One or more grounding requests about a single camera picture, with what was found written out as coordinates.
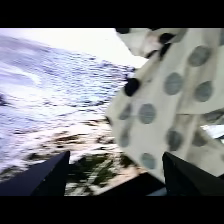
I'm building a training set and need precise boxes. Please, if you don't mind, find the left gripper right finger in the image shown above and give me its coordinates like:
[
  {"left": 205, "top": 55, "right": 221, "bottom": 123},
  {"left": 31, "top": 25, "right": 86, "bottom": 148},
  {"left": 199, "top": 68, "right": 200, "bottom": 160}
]
[{"left": 161, "top": 151, "right": 224, "bottom": 197}]

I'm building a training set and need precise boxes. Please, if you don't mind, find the cream polka dot shirt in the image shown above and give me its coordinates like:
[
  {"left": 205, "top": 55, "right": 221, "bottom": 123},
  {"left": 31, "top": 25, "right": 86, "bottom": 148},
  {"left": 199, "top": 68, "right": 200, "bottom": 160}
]
[{"left": 105, "top": 28, "right": 224, "bottom": 183}]

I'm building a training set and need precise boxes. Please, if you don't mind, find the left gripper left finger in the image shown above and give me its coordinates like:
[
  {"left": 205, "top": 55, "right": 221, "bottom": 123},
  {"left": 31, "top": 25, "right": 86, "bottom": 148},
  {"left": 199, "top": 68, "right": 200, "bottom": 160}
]
[{"left": 0, "top": 150, "right": 71, "bottom": 197}]

